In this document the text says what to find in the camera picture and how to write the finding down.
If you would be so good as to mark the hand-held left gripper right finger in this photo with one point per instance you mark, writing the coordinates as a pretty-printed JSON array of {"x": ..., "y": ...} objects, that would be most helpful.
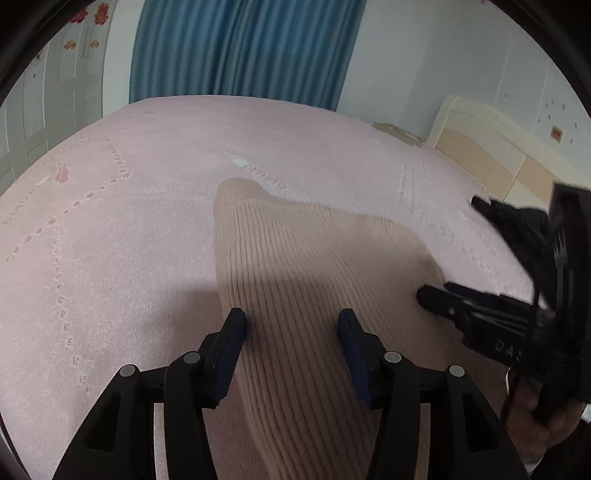
[{"x": 353, "y": 350}]

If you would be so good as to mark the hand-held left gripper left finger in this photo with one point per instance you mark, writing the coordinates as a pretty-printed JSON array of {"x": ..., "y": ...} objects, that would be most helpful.
[{"x": 228, "y": 350}]

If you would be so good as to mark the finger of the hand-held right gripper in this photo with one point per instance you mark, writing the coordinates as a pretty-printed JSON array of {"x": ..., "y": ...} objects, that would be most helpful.
[
  {"x": 489, "y": 332},
  {"x": 494, "y": 299}
]

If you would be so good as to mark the beige ribbed knit sweater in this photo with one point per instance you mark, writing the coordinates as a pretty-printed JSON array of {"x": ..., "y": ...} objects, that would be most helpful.
[{"x": 300, "y": 277}]

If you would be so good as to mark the person's right forearm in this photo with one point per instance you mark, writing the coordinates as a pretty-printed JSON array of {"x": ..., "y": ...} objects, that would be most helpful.
[{"x": 563, "y": 461}]

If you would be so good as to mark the person's right hand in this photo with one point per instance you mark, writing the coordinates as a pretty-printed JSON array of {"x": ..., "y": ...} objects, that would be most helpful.
[{"x": 524, "y": 429}]

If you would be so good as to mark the black cloth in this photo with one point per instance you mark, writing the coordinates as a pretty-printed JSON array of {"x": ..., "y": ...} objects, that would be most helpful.
[{"x": 517, "y": 230}]

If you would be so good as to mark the beige wooden headboard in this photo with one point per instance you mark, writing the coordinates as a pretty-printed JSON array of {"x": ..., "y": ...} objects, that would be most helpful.
[{"x": 489, "y": 152}]

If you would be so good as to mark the pink bed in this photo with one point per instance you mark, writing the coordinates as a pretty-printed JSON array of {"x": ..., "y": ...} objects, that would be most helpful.
[{"x": 138, "y": 230}]

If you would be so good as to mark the folded tan cloth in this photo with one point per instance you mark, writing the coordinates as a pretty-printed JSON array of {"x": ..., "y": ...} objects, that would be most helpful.
[{"x": 399, "y": 134}]

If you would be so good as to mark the blue curtain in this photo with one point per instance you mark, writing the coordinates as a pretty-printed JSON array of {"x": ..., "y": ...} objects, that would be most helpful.
[{"x": 240, "y": 46}]

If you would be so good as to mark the white wardrobe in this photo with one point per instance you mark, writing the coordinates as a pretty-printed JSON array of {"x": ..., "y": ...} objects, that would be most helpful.
[{"x": 51, "y": 92}]

